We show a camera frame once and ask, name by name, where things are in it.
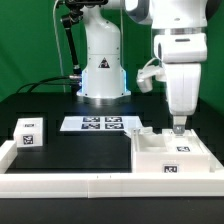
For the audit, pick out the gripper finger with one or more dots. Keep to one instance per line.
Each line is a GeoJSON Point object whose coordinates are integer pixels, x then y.
{"type": "Point", "coordinates": [176, 125]}
{"type": "Point", "coordinates": [182, 124]}

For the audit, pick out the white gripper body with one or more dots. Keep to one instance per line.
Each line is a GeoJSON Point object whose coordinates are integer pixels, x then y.
{"type": "Point", "coordinates": [182, 82]}

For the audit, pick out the white cabinet door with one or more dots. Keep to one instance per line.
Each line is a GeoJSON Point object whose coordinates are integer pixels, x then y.
{"type": "Point", "coordinates": [140, 130]}
{"type": "Point", "coordinates": [183, 143]}

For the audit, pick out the white cabinet body box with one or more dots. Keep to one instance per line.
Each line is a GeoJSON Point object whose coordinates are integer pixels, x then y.
{"type": "Point", "coordinates": [150, 155]}

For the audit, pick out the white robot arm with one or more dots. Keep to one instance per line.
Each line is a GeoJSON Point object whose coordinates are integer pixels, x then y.
{"type": "Point", "coordinates": [178, 44]}

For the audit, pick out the white cabinet top block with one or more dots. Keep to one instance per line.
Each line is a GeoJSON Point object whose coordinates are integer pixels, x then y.
{"type": "Point", "coordinates": [28, 132]}

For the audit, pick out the white marker base sheet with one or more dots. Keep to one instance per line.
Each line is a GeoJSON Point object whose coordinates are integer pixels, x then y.
{"type": "Point", "coordinates": [100, 123]}

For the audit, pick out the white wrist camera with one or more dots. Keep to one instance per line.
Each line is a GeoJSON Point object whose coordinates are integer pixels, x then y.
{"type": "Point", "coordinates": [144, 77]}

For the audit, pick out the white U-shaped frame fence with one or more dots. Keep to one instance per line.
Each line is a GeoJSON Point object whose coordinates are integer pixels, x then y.
{"type": "Point", "coordinates": [104, 185]}

